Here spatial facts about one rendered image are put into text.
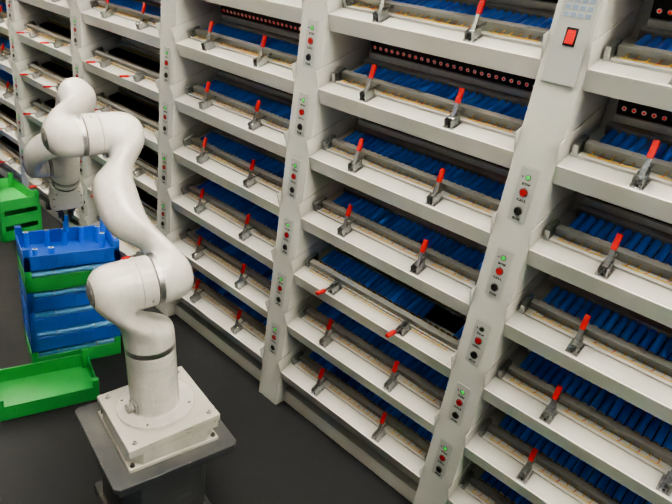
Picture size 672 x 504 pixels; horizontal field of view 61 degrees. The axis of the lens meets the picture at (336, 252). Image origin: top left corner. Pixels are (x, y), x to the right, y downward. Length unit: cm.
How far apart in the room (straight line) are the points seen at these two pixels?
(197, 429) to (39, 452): 63
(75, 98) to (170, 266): 48
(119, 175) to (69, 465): 93
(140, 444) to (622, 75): 130
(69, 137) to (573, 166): 111
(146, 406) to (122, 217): 47
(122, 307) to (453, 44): 94
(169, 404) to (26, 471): 58
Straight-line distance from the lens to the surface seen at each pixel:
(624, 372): 139
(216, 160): 213
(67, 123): 148
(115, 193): 141
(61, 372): 231
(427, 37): 143
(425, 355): 159
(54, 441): 206
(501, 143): 135
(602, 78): 126
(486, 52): 136
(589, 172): 128
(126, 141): 148
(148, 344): 141
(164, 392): 151
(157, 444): 151
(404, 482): 191
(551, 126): 129
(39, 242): 230
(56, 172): 194
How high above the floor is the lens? 140
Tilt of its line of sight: 25 degrees down
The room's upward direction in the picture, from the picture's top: 9 degrees clockwise
